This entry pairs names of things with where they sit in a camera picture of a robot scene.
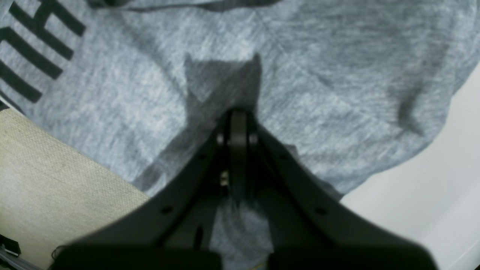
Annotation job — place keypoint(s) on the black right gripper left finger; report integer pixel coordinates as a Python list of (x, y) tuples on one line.
[(172, 231)]

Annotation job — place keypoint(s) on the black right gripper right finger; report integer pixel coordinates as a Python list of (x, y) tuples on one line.
[(309, 229)]

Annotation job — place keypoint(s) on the grey t-shirt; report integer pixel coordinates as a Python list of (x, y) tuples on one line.
[(352, 87)]

